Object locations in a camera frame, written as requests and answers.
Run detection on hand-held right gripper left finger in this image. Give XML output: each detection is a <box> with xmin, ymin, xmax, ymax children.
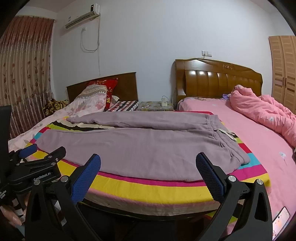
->
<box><xmin>24</xmin><ymin>153</ymin><xmax>101</xmax><ymax>241</ymax></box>

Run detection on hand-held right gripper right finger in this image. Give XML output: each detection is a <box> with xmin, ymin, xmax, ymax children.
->
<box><xmin>195</xmin><ymin>152</ymin><xmax>273</xmax><ymax>241</ymax></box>

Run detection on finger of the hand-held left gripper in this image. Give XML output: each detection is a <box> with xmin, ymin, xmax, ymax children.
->
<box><xmin>44</xmin><ymin>146</ymin><xmax>67</xmax><ymax>163</ymax></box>
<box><xmin>9</xmin><ymin>144</ymin><xmax>38</xmax><ymax>161</ymax></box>

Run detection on purple pants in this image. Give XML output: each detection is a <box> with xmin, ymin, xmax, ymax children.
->
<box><xmin>36</xmin><ymin>111</ymin><xmax>251</xmax><ymax>182</ymax></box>

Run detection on person's left hand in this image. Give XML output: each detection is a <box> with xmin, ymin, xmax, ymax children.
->
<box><xmin>0</xmin><ymin>204</ymin><xmax>23</xmax><ymax>227</ymax></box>

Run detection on brown yellow blanket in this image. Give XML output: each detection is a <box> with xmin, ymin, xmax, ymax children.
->
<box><xmin>43</xmin><ymin>98</ymin><xmax>69</xmax><ymax>116</ymax></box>

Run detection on colourful striped blanket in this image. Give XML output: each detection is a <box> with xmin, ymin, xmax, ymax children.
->
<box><xmin>24</xmin><ymin>111</ymin><xmax>271</xmax><ymax>232</ymax></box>

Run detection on pale floral quilt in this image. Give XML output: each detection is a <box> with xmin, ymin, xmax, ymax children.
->
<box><xmin>8</xmin><ymin>85</ymin><xmax>108</xmax><ymax>153</ymax></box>

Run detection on plaid cloth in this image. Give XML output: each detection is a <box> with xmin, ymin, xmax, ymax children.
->
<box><xmin>109</xmin><ymin>100</ymin><xmax>139</xmax><ymax>112</ymax></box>

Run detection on reddish patterned curtain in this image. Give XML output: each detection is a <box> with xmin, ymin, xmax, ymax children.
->
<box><xmin>0</xmin><ymin>16</ymin><xmax>55</xmax><ymax>139</ymax></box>

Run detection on pink quilt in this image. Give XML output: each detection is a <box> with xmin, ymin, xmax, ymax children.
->
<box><xmin>229</xmin><ymin>85</ymin><xmax>296</xmax><ymax>149</ymax></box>

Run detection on red floral pillow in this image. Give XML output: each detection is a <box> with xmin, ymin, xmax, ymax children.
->
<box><xmin>87</xmin><ymin>78</ymin><xmax>119</xmax><ymax>111</ymax></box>

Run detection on smartphone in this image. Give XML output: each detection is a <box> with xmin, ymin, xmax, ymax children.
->
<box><xmin>272</xmin><ymin>206</ymin><xmax>290</xmax><ymax>240</ymax></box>

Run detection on nightstand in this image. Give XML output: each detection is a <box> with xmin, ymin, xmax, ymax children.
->
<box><xmin>136</xmin><ymin>101</ymin><xmax>174</xmax><ymax>112</ymax></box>

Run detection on carved wooden headboard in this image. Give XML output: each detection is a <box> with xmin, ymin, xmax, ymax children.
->
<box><xmin>173</xmin><ymin>58</ymin><xmax>263</xmax><ymax>109</ymax></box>

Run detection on dark plain headboard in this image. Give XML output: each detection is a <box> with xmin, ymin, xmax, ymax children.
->
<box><xmin>66</xmin><ymin>72</ymin><xmax>139</xmax><ymax>105</ymax></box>

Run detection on light wooden wardrobe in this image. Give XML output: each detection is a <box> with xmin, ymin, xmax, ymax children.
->
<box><xmin>268</xmin><ymin>35</ymin><xmax>296</xmax><ymax>114</ymax></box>

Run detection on white air conditioner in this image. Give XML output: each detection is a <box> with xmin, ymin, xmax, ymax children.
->
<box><xmin>64</xmin><ymin>3</ymin><xmax>101</xmax><ymax>29</ymax></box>

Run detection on air conditioner cable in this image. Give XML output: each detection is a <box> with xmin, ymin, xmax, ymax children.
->
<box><xmin>80</xmin><ymin>14</ymin><xmax>101</xmax><ymax>53</ymax></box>

